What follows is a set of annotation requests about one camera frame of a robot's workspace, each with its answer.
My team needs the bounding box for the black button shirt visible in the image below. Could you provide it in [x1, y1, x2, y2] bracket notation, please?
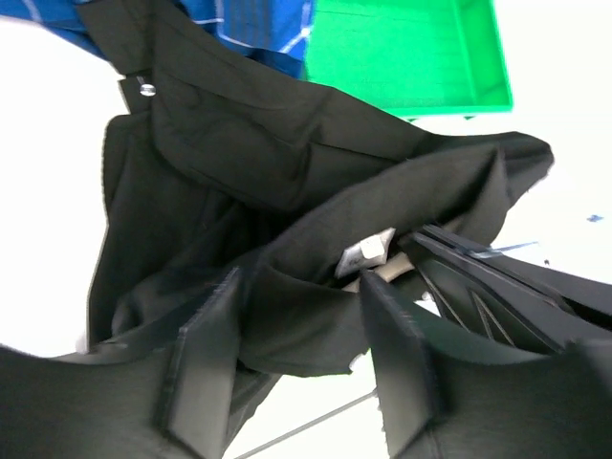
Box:
[76, 1, 553, 444]

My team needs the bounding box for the blue plaid shirt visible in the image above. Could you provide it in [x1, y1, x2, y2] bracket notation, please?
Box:
[0, 0, 317, 80]

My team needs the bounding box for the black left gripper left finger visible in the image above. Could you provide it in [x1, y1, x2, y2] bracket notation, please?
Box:
[1, 270, 241, 458]

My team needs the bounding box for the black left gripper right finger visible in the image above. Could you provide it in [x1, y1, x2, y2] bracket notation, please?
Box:
[360, 272, 611, 458]

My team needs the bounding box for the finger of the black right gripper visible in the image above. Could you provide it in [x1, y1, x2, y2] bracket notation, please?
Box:
[420, 272, 559, 354]
[413, 225, 611, 330]

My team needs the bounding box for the green plastic tray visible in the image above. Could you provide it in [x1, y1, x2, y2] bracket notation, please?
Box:
[303, 0, 514, 120]

